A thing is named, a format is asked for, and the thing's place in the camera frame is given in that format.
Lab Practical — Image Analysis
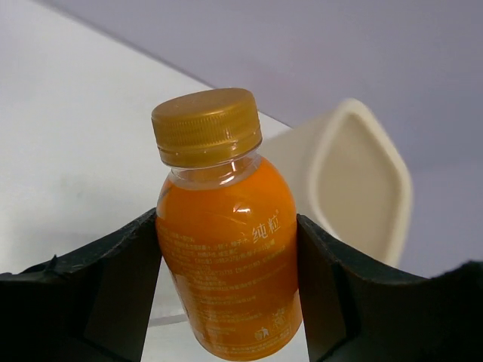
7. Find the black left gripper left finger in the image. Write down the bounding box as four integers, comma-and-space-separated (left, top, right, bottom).
1, 210, 162, 361

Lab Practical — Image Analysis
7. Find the beige plastic bin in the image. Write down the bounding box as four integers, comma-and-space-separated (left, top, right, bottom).
260, 99, 413, 267

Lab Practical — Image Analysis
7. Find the orange juice bottle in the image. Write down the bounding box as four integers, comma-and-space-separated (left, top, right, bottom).
152, 87, 302, 361

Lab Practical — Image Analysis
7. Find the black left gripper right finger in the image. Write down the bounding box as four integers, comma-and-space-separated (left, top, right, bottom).
297, 215, 482, 361

